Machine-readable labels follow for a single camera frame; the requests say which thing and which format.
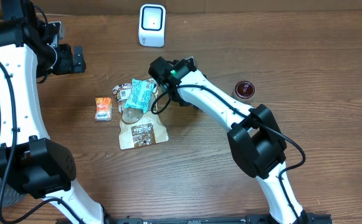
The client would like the beige snack bag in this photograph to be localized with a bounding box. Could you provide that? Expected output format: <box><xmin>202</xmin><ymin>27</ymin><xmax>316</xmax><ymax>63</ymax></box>
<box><xmin>112</xmin><ymin>78</ymin><xmax>169</xmax><ymax>149</ymax></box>

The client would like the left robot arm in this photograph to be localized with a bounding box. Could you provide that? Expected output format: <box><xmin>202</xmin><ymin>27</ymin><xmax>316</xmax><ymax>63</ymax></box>
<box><xmin>0</xmin><ymin>1</ymin><xmax>110</xmax><ymax>223</ymax></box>

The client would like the teal snack packet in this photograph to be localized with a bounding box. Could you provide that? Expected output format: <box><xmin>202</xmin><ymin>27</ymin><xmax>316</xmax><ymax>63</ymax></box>
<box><xmin>125</xmin><ymin>78</ymin><xmax>155</xmax><ymax>113</ymax></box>

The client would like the white barcode scanner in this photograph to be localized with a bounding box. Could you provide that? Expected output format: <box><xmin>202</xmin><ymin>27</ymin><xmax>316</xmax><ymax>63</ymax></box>
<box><xmin>138</xmin><ymin>4</ymin><xmax>166</xmax><ymax>47</ymax></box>

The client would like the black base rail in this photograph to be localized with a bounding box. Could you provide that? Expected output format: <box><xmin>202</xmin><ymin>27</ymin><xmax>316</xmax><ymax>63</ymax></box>
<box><xmin>55</xmin><ymin>213</ymin><xmax>334</xmax><ymax>224</ymax></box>

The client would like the orange small packet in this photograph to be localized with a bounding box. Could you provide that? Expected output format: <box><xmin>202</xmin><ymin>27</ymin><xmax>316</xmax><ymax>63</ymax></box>
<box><xmin>95</xmin><ymin>97</ymin><xmax>112</xmax><ymax>121</ymax></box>

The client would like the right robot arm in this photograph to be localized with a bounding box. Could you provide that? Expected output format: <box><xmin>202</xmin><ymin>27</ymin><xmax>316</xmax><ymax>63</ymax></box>
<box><xmin>148</xmin><ymin>57</ymin><xmax>305</xmax><ymax>223</ymax></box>

